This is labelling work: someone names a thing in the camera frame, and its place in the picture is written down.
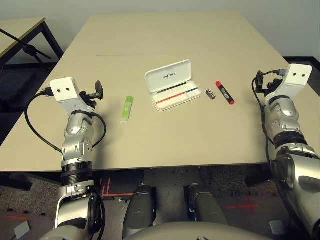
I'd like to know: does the white plastic pencil case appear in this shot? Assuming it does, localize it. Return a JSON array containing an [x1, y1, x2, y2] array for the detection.
[[144, 59, 203, 112]]

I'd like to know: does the grey robot leg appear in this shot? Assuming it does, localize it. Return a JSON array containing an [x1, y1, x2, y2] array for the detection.
[[122, 184, 157, 240], [183, 183, 230, 226]]

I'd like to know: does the green and white eraser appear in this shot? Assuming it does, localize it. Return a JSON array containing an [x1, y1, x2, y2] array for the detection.
[[121, 95, 135, 122]]

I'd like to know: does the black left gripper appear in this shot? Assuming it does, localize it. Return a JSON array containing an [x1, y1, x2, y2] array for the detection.
[[79, 79, 105, 109]]

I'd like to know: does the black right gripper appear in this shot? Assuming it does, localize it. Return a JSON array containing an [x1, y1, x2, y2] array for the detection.
[[255, 70, 282, 95]]

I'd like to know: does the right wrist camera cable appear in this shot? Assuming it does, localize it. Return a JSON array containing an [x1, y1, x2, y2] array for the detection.
[[251, 68, 308, 238]]

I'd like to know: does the black tripod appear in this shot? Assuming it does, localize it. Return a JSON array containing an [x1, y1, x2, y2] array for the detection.
[[0, 28, 52, 65]]

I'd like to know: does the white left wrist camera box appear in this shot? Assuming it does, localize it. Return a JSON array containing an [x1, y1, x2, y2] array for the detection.
[[49, 77, 97, 116]]

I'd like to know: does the grey robot right leg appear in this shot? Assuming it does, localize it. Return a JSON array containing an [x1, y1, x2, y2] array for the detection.
[[183, 183, 230, 226]]

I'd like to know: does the beige side table black frame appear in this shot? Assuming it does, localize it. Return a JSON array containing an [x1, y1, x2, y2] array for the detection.
[[0, 16, 65, 73]]

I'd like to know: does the grey robot torso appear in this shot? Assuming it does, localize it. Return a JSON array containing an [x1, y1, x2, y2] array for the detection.
[[123, 221, 273, 240]]

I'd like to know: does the black table foot beam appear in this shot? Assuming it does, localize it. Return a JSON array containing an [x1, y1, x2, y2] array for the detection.
[[245, 172, 273, 187], [0, 172, 33, 192]]

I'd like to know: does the grey square floor pedal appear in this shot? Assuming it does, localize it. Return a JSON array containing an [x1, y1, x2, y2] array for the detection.
[[268, 219, 286, 236], [14, 221, 31, 238]]

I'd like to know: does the grey robot left leg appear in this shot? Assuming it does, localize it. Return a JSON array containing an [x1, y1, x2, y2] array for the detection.
[[122, 184, 157, 240]]

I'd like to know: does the red and black marker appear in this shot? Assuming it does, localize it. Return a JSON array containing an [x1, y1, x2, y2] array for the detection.
[[215, 80, 236, 106]]

